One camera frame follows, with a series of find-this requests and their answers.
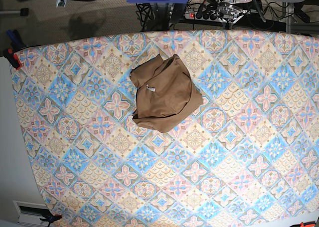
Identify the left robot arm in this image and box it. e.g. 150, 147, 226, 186
189, 0, 267, 29

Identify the patterned tablecloth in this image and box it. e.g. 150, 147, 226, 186
11, 30, 319, 227

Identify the brown t-shirt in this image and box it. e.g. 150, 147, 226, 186
130, 54, 203, 133

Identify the white floor vent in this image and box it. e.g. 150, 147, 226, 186
13, 201, 50, 227

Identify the blue handled clamp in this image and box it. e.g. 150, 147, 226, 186
6, 29, 27, 51

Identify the red black clamp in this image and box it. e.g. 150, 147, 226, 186
5, 48, 21, 70

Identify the orange black clamp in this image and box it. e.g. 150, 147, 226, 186
39, 214, 62, 225

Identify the white power strip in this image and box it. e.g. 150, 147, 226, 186
184, 11, 223, 22

